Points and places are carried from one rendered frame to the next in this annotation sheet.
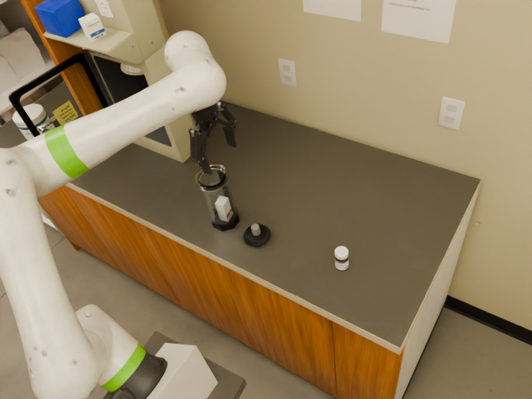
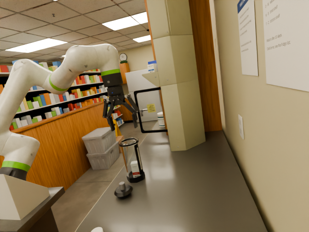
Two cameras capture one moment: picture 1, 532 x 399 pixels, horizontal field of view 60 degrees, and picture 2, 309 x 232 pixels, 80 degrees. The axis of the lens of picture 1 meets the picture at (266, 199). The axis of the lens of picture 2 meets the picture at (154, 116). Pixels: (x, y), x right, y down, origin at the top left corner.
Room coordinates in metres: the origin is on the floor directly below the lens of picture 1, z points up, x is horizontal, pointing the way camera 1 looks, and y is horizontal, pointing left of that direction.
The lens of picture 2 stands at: (0.77, -0.77, 1.47)
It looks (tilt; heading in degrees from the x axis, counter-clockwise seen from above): 12 degrees down; 62
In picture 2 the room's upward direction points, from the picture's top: 10 degrees counter-clockwise
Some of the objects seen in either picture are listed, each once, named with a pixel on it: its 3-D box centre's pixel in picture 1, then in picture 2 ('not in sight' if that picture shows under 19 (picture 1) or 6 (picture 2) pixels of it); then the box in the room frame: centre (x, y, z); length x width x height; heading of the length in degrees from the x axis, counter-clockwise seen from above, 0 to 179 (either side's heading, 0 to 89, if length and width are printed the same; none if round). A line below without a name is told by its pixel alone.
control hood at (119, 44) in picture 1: (93, 47); (155, 79); (1.47, 0.45, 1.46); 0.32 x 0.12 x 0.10; 48
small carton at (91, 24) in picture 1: (92, 27); (152, 68); (1.44, 0.42, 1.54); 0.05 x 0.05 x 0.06; 31
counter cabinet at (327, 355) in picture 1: (221, 227); not in sight; (1.45, 0.24, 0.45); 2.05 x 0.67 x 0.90; 48
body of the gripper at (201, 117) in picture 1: (206, 115); (116, 95); (1.04, 0.11, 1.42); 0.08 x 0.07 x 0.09; 138
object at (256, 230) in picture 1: (256, 233); (123, 188); (0.96, 0.05, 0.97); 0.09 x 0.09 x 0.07
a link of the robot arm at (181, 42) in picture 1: (189, 61); (105, 59); (1.03, 0.11, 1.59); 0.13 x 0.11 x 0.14; 13
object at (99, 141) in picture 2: not in sight; (101, 139); (1.39, 2.77, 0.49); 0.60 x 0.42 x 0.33; 48
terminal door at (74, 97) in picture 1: (71, 118); (152, 111); (1.51, 0.65, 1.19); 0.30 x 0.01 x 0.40; 130
